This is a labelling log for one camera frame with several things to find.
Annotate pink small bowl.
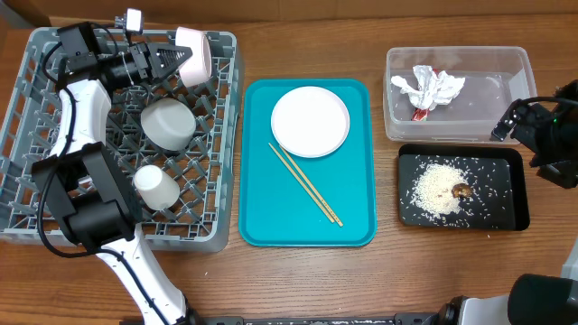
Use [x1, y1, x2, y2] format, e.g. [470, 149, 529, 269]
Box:
[175, 27, 212, 88]

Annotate grey-green bowl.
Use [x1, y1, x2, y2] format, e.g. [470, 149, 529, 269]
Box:
[141, 97, 197, 151]

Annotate brown food scrap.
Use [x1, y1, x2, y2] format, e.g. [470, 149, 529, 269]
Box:
[452, 183, 473, 199]

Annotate white napkin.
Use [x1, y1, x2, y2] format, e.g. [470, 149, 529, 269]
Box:
[391, 65, 466, 111]

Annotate red sauce packet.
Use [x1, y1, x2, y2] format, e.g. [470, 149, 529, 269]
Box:
[410, 65, 439, 121]

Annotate pile of rice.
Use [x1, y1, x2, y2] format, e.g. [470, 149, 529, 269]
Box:
[404, 155, 514, 227]

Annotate white cup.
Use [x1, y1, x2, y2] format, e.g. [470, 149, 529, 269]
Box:
[134, 165, 180, 210]

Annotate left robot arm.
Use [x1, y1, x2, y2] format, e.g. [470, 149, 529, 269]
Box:
[31, 22, 202, 324]

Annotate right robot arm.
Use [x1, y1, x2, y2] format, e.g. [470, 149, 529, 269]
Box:
[424, 80, 577, 324]

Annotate clear plastic bin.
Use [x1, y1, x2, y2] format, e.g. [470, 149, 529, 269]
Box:
[383, 46, 536, 144]

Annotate black rectangular tray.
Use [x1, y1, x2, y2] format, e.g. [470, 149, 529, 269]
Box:
[397, 144, 530, 231]

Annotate large white plate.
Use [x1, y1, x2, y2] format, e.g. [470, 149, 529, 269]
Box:
[271, 86, 350, 158]

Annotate lower wooden chopstick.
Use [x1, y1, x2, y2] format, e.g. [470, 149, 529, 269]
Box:
[268, 143, 335, 224]

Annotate wooden chopstick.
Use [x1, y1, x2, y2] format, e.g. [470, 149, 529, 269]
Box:
[268, 143, 335, 224]
[279, 147, 343, 228]

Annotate upper wooden chopstick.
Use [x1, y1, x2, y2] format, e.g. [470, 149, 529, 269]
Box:
[279, 147, 343, 228]

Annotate teal plastic tray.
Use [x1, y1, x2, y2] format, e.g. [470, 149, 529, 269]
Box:
[238, 79, 378, 247]

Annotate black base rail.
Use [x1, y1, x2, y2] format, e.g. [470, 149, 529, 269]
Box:
[200, 312, 438, 325]

